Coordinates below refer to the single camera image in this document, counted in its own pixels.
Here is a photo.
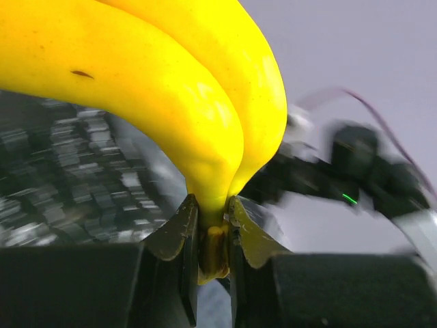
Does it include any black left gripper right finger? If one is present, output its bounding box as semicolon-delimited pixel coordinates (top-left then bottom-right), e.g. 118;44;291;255
229;197;436;327

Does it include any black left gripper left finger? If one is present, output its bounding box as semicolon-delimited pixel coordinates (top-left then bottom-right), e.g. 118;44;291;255
1;195;198;327

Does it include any yellow fake banana bunch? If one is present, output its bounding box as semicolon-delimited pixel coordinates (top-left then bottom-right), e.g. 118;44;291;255
1;1;287;284

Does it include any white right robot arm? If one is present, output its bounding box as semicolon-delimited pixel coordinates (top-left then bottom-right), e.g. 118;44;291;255
229;125;436;327

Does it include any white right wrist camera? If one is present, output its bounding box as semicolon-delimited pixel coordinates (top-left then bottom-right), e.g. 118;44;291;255
283;105;315;150

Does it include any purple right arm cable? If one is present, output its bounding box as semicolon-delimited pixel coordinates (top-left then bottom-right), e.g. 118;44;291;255
296;87;437;199

